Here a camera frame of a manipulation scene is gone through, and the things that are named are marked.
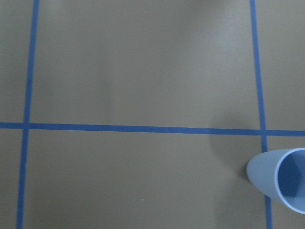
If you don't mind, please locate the blue plastic cup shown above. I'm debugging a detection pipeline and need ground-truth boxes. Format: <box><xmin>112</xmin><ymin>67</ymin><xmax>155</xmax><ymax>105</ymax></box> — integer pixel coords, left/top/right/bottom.
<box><xmin>246</xmin><ymin>148</ymin><xmax>305</xmax><ymax>214</ymax></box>

